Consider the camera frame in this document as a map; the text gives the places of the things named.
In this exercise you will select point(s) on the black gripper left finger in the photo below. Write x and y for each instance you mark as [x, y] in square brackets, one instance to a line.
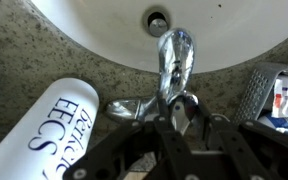
[170, 143]

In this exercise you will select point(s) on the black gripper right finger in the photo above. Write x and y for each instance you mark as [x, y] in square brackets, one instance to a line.
[237, 146]

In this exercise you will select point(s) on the chrome faucet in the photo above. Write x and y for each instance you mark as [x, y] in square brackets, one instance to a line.
[175, 63]

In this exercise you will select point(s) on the metal mesh organizer tray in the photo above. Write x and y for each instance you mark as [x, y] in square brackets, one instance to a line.
[255, 90]

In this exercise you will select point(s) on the chrome drain stopper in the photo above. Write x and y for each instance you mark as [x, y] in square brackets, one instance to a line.
[158, 26]

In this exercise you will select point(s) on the white printed water bottle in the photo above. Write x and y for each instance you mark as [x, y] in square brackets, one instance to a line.
[40, 133]

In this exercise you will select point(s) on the white oval sink basin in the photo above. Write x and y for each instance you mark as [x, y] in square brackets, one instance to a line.
[100, 26]

